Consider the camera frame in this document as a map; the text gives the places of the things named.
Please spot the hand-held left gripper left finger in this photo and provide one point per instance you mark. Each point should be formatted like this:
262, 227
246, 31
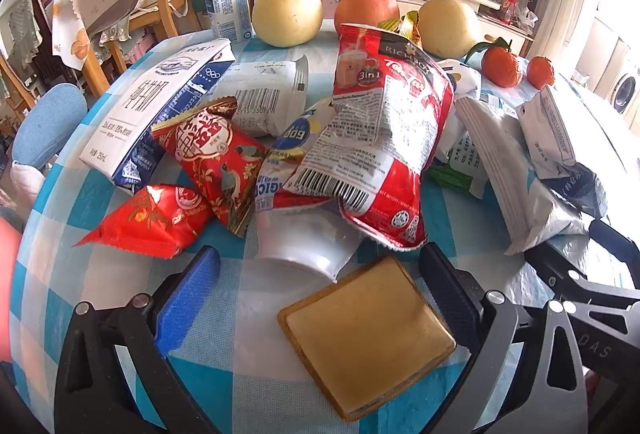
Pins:
187, 301

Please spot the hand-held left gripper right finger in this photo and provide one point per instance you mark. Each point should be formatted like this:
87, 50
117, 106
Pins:
450, 296

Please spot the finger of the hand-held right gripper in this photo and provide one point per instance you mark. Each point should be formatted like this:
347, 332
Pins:
565, 271
617, 241

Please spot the tan cookie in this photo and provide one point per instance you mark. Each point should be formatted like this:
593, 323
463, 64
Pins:
367, 334

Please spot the large white silver packet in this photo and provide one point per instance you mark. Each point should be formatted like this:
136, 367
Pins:
520, 184

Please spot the red tea packet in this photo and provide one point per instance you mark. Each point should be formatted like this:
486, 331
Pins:
385, 128

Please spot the orange plastic bucket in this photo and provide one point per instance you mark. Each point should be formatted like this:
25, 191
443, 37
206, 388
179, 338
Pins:
7, 289

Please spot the white blue milk carton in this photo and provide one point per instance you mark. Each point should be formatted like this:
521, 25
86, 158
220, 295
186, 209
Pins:
150, 108

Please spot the white barcode packet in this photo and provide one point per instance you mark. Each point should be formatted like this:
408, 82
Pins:
260, 88

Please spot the red gold print wrapper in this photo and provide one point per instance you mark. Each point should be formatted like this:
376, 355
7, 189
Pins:
150, 221

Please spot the green wrapper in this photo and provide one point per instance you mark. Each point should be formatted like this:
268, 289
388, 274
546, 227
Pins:
450, 179

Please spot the white blue yellow packet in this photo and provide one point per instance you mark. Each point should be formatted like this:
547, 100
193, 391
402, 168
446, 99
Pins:
300, 239

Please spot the white packet blue print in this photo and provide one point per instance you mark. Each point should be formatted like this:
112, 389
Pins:
547, 128

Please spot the red bird print wrapper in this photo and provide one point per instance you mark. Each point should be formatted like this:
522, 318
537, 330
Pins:
220, 168

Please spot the white washing machine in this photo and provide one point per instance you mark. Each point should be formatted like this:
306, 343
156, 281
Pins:
625, 86

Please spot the small orange tangerine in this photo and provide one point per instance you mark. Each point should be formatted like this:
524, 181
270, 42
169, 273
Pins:
541, 72

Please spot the tangerine with green leaf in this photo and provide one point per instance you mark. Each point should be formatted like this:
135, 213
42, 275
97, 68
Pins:
500, 66

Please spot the yellow pear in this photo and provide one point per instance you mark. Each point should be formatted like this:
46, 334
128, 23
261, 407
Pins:
286, 13
447, 28

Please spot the orange fruit print cloth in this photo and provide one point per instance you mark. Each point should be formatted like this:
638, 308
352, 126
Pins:
70, 38

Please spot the red apple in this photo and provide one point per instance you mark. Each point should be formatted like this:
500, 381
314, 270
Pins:
367, 8

